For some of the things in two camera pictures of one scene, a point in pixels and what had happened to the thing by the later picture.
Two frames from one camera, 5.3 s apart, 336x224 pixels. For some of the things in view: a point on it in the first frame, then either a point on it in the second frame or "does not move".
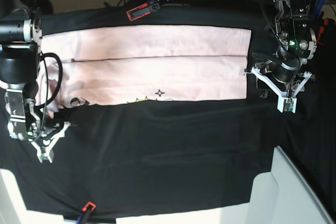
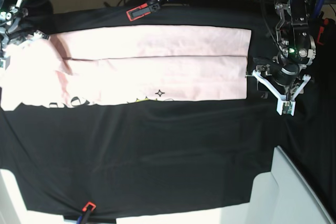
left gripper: x=43 y=135 -> x=6 y=40
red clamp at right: x=321 y=30 does not move
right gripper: x=283 y=76 does not move
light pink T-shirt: x=124 y=64 does not move
